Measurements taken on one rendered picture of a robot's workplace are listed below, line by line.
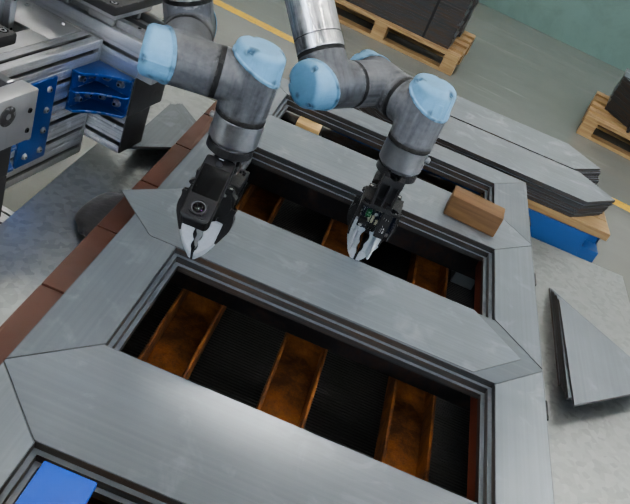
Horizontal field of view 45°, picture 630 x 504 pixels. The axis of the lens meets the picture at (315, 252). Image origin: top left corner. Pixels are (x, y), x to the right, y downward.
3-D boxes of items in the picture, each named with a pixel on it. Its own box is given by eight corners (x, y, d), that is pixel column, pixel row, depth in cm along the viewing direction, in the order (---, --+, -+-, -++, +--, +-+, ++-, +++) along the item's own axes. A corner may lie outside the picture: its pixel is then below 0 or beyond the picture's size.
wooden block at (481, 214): (495, 226, 170) (506, 208, 167) (492, 238, 165) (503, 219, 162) (446, 202, 171) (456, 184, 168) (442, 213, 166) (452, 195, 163)
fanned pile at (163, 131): (222, 122, 202) (226, 109, 200) (169, 183, 169) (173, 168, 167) (179, 103, 202) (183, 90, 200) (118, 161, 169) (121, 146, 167)
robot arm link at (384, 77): (337, 44, 122) (383, 78, 116) (381, 46, 129) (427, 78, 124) (320, 88, 126) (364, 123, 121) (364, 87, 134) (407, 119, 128)
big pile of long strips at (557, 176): (593, 174, 238) (603, 158, 235) (609, 234, 204) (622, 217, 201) (359, 73, 237) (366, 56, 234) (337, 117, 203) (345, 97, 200)
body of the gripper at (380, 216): (346, 228, 129) (373, 168, 122) (354, 206, 136) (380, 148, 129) (388, 246, 129) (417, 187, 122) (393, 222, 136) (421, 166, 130)
